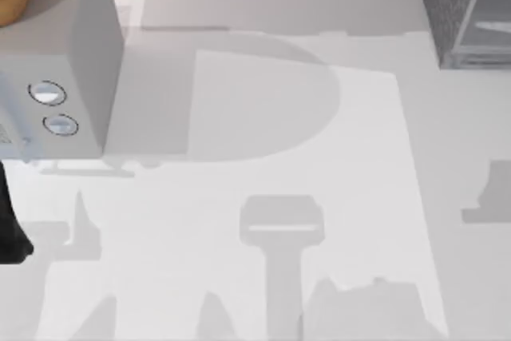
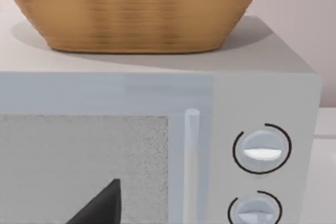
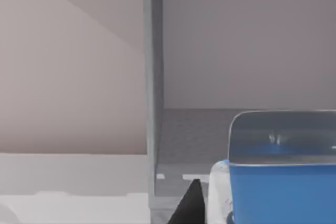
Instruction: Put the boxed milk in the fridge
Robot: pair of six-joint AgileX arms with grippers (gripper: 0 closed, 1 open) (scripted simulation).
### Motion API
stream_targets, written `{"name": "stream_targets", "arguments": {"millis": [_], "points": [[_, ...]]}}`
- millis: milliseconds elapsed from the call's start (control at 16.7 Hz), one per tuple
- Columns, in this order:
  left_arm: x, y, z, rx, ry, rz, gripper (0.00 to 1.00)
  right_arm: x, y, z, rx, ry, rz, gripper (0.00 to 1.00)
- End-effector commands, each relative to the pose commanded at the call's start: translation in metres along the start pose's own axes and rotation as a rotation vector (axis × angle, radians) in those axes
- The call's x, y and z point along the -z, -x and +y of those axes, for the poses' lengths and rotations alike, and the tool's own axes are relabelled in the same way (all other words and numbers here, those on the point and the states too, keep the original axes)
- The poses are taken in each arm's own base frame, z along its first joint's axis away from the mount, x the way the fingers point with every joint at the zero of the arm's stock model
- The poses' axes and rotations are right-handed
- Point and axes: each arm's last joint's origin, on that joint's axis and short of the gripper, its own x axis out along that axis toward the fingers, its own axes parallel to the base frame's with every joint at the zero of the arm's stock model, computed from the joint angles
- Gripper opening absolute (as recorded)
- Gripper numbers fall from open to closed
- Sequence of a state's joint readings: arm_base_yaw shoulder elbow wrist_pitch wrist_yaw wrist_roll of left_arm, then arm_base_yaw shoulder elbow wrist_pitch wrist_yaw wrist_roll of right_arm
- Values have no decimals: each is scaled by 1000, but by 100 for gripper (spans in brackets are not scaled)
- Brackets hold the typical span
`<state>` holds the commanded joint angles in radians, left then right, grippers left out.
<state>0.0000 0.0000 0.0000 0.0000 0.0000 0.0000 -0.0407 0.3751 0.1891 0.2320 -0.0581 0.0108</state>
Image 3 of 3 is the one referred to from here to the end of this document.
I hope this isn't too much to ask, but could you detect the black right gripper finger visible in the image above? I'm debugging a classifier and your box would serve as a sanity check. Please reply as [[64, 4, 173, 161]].
[[167, 178, 206, 224]]

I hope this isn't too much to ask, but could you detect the blue and white container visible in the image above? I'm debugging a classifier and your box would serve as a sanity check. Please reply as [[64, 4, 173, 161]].
[[208, 110, 336, 224]]

